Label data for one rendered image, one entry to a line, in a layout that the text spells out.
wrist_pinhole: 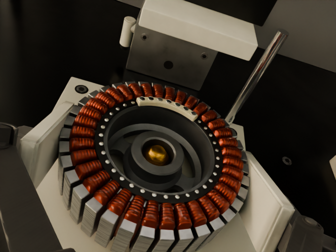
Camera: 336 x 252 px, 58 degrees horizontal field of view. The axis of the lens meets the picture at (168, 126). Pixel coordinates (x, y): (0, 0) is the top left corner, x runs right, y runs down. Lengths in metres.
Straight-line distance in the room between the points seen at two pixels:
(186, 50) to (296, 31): 0.19
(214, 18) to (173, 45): 0.11
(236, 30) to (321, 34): 0.28
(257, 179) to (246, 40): 0.08
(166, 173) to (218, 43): 0.08
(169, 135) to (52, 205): 0.09
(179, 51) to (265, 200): 0.16
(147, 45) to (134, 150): 0.13
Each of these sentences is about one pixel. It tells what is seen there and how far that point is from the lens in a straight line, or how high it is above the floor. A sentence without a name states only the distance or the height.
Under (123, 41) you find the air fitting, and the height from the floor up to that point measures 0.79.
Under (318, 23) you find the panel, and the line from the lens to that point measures 0.43.
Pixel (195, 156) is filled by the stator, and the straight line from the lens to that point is 0.20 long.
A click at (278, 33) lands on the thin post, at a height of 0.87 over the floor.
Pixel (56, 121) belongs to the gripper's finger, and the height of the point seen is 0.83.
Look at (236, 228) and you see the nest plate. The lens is 0.21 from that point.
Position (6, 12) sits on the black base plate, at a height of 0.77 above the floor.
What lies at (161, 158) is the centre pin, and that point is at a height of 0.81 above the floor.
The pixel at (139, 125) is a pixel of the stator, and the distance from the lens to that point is 0.21.
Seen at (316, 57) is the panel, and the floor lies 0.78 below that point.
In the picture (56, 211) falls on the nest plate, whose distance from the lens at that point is 0.18.
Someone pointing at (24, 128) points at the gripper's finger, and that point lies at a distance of 0.17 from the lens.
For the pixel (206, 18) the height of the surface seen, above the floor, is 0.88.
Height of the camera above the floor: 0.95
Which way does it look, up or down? 44 degrees down
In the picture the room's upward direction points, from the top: 23 degrees clockwise
